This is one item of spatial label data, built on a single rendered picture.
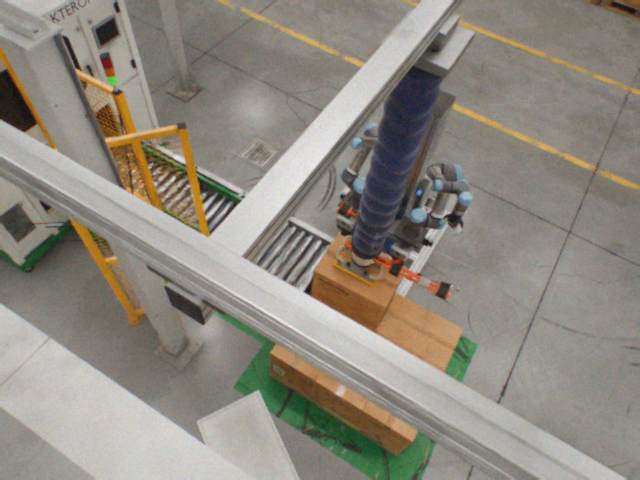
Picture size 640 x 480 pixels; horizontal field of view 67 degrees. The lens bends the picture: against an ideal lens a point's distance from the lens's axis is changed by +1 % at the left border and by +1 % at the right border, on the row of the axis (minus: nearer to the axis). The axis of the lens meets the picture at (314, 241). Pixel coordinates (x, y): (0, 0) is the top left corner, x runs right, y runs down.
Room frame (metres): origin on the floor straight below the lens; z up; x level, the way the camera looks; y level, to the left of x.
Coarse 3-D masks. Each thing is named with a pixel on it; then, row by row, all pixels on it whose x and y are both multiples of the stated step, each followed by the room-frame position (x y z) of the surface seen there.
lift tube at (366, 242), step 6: (384, 186) 1.76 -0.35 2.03; (372, 198) 1.78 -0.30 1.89; (360, 228) 1.80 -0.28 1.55; (354, 234) 1.88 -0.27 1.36; (360, 234) 1.79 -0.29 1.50; (366, 234) 1.77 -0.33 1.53; (372, 234) 1.76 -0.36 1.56; (378, 234) 1.76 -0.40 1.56; (384, 234) 1.79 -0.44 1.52; (354, 240) 1.82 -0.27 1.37; (360, 240) 1.79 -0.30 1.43; (366, 240) 1.76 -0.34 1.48; (372, 240) 1.76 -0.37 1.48; (378, 240) 1.77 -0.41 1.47; (360, 246) 1.77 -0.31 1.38; (366, 246) 1.76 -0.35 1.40; (372, 246) 1.77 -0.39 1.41; (378, 246) 1.79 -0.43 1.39; (366, 252) 1.76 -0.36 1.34; (372, 252) 1.76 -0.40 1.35; (360, 258) 1.76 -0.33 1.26
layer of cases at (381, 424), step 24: (408, 312) 1.75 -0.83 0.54; (384, 336) 1.51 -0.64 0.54; (408, 336) 1.54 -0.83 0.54; (432, 336) 1.56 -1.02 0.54; (456, 336) 1.59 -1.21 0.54; (288, 360) 1.23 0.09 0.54; (432, 360) 1.37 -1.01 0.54; (312, 384) 1.10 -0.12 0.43; (336, 384) 1.09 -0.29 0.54; (336, 408) 1.00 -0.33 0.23; (360, 408) 0.94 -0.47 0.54; (384, 432) 0.84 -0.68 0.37; (408, 432) 0.82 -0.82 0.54
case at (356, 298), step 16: (336, 240) 2.09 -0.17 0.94; (320, 272) 1.79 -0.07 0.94; (336, 272) 1.80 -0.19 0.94; (320, 288) 1.77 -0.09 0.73; (336, 288) 1.72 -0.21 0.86; (352, 288) 1.69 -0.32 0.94; (368, 288) 1.70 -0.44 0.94; (384, 288) 1.72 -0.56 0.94; (336, 304) 1.71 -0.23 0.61; (352, 304) 1.66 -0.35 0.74; (368, 304) 1.61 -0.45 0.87; (384, 304) 1.59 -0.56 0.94; (368, 320) 1.59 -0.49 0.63
